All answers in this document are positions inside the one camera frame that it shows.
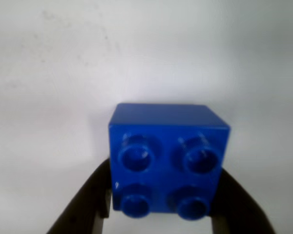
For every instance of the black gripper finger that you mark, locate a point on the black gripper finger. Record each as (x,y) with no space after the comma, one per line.
(90,197)
(234,207)

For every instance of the blue lego brick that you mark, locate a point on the blue lego brick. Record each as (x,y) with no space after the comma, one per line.
(166,129)

